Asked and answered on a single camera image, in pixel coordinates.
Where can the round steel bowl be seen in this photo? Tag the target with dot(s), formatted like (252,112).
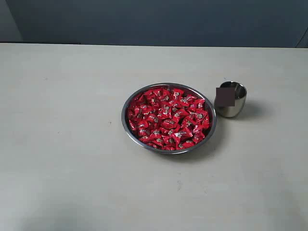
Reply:
(168,149)

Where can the pile of red candies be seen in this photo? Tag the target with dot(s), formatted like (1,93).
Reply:
(168,118)

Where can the stainless steel cup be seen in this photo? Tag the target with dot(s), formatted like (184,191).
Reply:
(230,99)

